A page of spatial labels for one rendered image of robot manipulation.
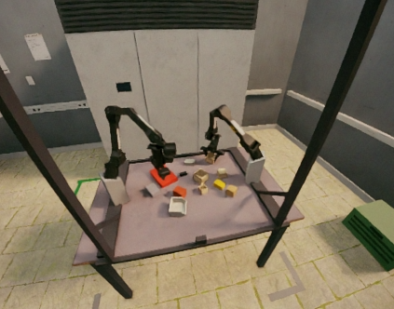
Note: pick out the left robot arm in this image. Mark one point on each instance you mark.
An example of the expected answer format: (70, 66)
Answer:
(117, 157)

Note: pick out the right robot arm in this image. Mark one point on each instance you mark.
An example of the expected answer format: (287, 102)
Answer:
(248, 142)

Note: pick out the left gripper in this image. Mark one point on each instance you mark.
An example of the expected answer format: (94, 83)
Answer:
(158, 164)

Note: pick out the yellow cube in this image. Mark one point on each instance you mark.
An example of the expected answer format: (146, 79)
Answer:
(219, 184)

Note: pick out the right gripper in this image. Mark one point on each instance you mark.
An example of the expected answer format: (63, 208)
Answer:
(205, 149)

